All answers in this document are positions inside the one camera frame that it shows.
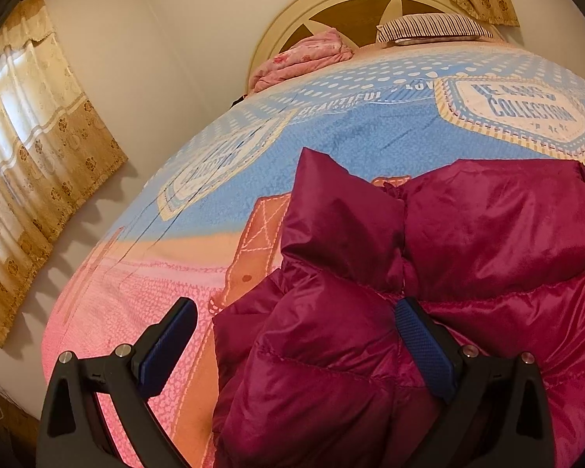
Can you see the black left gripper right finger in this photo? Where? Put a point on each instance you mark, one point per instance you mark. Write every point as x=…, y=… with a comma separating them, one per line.
x=494, y=411

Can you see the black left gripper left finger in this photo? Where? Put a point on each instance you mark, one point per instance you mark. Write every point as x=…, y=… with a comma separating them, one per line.
x=73, y=431

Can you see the magenta puffer jacket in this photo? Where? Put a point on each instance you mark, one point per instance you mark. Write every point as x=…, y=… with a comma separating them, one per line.
x=440, y=322

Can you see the dark brown wooden furniture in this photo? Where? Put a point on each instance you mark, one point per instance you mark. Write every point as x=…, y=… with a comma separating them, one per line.
x=18, y=435

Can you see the blue and pink bedspread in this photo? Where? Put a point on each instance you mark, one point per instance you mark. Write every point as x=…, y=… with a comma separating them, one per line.
x=208, y=224

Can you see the striped pillow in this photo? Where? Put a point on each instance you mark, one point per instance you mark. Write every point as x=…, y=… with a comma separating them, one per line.
x=430, y=28

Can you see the folded pink blanket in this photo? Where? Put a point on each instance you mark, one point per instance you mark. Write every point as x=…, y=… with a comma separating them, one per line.
x=307, y=56

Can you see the cream wooden headboard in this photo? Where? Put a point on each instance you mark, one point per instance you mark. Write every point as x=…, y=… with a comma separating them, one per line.
x=355, y=20

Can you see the beige curtain on side wall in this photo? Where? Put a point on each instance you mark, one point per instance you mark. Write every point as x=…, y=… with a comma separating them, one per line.
x=55, y=151

